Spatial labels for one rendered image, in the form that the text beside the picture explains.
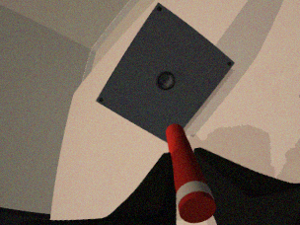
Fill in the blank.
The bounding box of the dark grey square panel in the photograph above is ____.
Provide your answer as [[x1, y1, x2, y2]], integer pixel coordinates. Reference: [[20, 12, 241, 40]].
[[96, 2, 234, 143]]

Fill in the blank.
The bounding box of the red peg with white band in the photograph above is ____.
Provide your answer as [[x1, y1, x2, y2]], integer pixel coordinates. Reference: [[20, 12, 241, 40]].
[[166, 124, 217, 223]]

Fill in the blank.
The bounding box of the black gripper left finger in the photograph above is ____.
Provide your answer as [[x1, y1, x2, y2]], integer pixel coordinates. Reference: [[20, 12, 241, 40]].
[[17, 152, 177, 225]]

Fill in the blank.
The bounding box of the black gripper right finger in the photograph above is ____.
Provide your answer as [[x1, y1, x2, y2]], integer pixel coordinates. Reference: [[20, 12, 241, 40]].
[[193, 147, 300, 225]]

